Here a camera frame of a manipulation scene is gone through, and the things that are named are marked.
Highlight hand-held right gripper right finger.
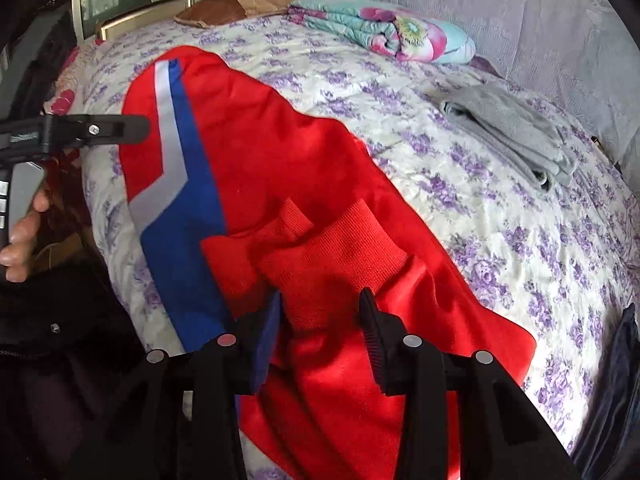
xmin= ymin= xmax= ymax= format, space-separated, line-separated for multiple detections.
xmin=359 ymin=287 xmax=583 ymax=480

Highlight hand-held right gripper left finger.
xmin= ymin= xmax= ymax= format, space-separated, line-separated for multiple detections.
xmin=97 ymin=290 xmax=286 ymax=480

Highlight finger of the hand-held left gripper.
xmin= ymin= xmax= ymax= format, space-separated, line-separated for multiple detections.
xmin=42 ymin=114 xmax=150 ymax=151

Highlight red blue white jacket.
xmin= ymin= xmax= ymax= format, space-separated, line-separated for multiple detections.
xmin=120 ymin=46 xmax=537 ymax=480

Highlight person's left hand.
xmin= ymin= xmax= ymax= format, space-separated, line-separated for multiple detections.
xmin=0 ymin=192 xmax=51 ymax=281

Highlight pink floral cloth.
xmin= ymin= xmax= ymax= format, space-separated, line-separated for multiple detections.
xmin=44 ymin=47 xmax=96 ymax=116

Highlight golden framed furniture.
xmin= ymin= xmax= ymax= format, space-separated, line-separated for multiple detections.
xmin=95 ymin=0 xmax=196 ymax=42

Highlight brown pillow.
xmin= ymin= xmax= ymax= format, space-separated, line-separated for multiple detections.
xmin=175 ymin=0 xmax=331 ymax=28

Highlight bed with purple floral sheet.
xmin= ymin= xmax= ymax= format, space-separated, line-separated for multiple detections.
xmin=45 ymin=10 xmax=636 ymax=480

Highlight person's dark jacket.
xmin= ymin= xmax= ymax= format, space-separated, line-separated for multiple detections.
xmin=0 ymin=255 xmax=241 ymax=480

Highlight dark blue jeans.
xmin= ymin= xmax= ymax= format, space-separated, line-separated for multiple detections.
xmin=570 ymin=302 xmax=640 ymax=476

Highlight folded grey garment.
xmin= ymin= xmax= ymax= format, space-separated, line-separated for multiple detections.
xmin=440 ymin=84 xmax=580 ymax=192

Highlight folded floral quilt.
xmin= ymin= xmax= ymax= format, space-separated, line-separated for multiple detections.
xmin=287 ymin=0 xmax=477 ymax=65

